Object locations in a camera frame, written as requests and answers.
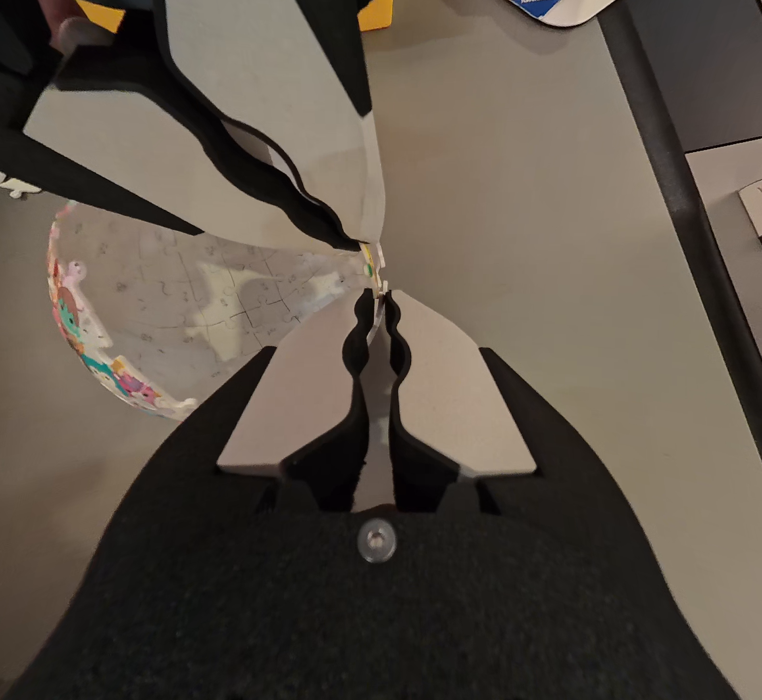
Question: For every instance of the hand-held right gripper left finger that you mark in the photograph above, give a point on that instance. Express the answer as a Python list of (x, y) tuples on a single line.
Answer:
[(297, 408)]

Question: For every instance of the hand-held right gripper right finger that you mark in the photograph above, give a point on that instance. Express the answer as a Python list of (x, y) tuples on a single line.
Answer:
[(458, 408)]

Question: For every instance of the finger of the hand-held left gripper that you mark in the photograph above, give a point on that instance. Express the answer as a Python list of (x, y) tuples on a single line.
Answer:
[(149, 141), (268, 57)]

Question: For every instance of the colourful puzzle ball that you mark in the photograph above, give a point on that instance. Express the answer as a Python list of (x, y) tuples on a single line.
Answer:
[(178, 307)]

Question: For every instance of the white puzzle piece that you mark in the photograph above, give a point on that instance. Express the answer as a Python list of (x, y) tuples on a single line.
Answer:
[(18, 185), (374, 266)]

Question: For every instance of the puzzle box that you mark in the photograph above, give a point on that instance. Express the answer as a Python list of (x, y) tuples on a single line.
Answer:
[(753, 209)]

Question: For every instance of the person's left hand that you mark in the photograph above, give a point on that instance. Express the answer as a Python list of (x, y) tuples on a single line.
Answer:
[(47, 7)]

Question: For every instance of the grey rounded pad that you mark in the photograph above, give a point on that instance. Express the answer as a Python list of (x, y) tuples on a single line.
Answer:
[(702, 57)]

